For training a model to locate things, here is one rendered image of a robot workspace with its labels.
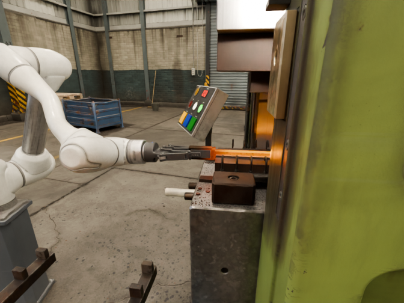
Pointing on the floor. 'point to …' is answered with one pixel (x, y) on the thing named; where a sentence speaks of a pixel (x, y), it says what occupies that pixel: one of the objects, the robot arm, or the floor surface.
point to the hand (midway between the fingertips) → (201, 153)
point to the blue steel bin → (93, 112)
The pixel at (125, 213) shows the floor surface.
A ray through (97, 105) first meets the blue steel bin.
